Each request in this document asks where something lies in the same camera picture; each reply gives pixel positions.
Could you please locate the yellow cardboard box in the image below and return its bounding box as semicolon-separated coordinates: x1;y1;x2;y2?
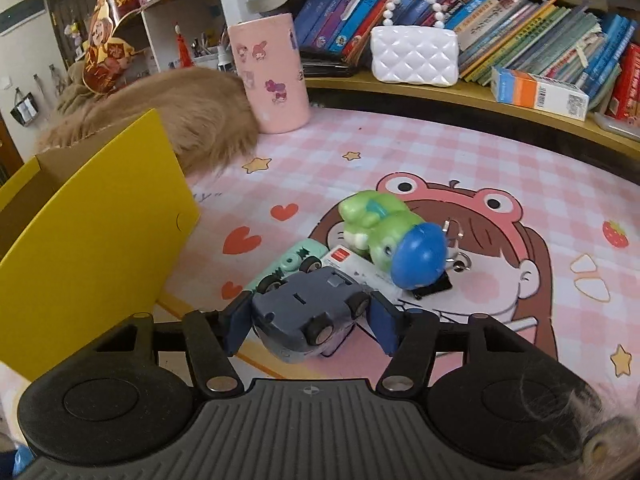
1;110;200;380

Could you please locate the pink checkered table mat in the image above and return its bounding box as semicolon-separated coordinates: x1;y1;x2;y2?
0;106;640;411

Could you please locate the grey toy car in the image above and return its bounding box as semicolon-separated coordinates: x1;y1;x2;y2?
252;256;371;363

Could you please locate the white staples box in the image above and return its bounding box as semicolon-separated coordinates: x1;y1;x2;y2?
321;245;402;306

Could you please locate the white storage cabinet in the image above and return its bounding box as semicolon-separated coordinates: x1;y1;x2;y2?
115;0;226;72

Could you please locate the wooden bookshelf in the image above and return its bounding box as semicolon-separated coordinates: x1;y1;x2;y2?
209;0;640;162

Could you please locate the green frog toy blue cap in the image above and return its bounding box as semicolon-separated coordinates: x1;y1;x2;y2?
338;190;447;290

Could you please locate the orange fluffy cat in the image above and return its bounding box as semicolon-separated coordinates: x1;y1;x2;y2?
36;66;260;176

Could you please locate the red gold foil balloon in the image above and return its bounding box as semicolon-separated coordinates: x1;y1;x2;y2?
82;0;141;94

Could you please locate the pink sticker cup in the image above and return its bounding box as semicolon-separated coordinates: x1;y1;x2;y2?
229;13;310;134

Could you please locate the orange white medicine box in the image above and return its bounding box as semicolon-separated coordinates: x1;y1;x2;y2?
490;67;589;122

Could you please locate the red boxed book set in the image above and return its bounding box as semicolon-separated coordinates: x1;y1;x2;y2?
608;42;640;126

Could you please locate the white quilted pearl handbag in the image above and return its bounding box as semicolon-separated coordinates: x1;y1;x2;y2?
370;0;459;87

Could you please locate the black binder clip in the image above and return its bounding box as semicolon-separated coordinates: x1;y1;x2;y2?
409;217;472;300

